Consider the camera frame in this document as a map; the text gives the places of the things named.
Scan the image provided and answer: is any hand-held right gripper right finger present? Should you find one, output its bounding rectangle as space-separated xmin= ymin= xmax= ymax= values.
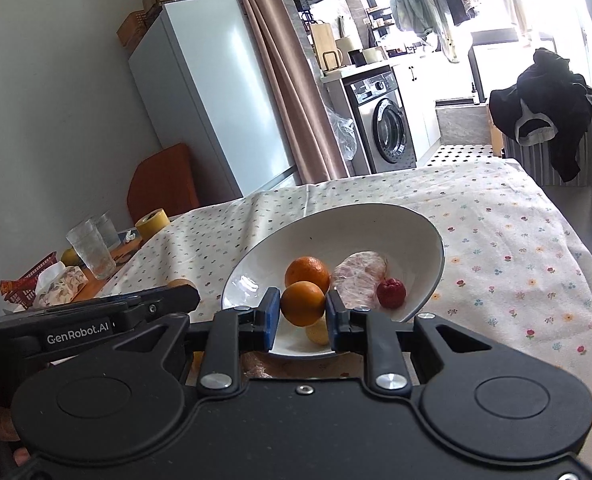
xmin=325 ymin=288 xmax=495 ymax=396

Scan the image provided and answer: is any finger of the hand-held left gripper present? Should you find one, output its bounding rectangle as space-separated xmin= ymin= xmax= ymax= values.
xmin=41 ymin=291 xmax=144 ymax=313
xmin=126 ymin=285 xmax=201 ymax=318

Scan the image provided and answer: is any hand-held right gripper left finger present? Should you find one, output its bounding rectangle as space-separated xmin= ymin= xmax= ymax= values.
xmin=110 ymin=287 xmax=281 ymax=396

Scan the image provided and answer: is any small yellow-green fruit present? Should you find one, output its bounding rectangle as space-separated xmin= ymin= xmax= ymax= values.
xmin=304 ymin=316 xmax=331 ymax=347

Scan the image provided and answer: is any orange mandarin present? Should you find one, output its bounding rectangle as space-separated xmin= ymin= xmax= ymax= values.
xmin=285 ymin=256 xmax=331 ymax=291
xmin=280 ymin=281 xmax=327 ymax=328

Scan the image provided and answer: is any pink peeled pomelo slice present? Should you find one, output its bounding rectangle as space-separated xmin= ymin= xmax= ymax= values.
xmin=331 ymin=251 xmax=389 ymax=309

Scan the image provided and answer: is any small dark red fruit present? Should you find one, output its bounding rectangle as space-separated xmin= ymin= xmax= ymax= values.
xmin=377 ymin=277 xmax=407 ymax=309

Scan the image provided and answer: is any white bowl with dark rim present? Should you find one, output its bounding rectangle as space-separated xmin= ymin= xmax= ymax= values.
xmin=222 ymin=203 xmax=446 ymax=359

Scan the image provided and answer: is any floral tissue pack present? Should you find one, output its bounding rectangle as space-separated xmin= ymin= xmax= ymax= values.
xmin=33 ymin=265 xmax=89 ymax=309

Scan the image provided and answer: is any clear drinking glass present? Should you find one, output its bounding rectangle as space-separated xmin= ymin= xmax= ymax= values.
xmin=91 ymin=211 xmax=122 ymax=252
xmin=66 ymin=221 xmax=117 ymax=281

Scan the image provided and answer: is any red plastic basket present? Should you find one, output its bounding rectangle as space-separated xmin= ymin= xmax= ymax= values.
xmin=0 ymin=251 xmax=59 ymax=306

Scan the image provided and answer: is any yellow tape roll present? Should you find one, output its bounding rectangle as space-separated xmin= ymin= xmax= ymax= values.
xmin=135 ymin=207 xmax=171 ymax=241

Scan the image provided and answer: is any orange chair back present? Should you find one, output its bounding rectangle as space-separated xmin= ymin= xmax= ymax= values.
xmin=127 ymin=143 xmax=200 ymax=223

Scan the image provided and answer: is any floral tablecloth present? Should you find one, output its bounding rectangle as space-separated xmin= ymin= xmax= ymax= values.
xmin=98 ymin=158 xmax=592 ymax=480

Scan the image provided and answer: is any clear plastic bag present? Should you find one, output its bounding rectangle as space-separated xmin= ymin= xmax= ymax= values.
xmin=326 ymin=105 xmax=359 ymax=161

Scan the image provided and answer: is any silver washing machine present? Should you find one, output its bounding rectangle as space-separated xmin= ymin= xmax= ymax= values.
xmin=343 ymin=66 xmax=419 ymax=175

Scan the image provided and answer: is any white refrigerator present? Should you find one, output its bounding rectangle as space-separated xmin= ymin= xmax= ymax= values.
xmin=128 ymin=0 xmax=299 ymax=198

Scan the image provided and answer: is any white kitchen cabinet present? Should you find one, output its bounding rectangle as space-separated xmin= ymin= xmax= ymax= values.
xmin=392 ymin=57 xmax=444 ymax=153

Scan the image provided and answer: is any pink curtain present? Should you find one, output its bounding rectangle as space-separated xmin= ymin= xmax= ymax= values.
xmin=221 ymin=0 xmax=351 ymax=186

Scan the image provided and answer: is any striped chair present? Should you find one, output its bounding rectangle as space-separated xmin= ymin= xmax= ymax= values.
xmin=500 ymin=110 xmax=592 ymax=187

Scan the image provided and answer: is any grey upholstered chair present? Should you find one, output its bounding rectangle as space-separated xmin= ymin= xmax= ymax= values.
xmin=540 ymin=80 xmax=592 ymax=291

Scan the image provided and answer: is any white paper roll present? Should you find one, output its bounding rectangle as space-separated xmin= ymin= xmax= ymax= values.
xmin=336 ymin=36 xmax=357 ymax=67

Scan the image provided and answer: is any wooden cutting board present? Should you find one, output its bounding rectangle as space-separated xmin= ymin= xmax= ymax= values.
xmin=310 ymin=22 xmax=337 ymax=72

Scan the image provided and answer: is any white appliance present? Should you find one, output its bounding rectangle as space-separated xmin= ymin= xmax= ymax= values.
xmin=468 ymin=30 xmax=556 ymax=103

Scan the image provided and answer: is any black clothing pile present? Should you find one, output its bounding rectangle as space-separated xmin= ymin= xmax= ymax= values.
xmin=489 ymin=48 xmax=592 ymax=183

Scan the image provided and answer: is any pale green hanging garment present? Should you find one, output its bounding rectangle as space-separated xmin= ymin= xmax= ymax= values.
xmin=391 ymin=0 xmax=460 ymax=63

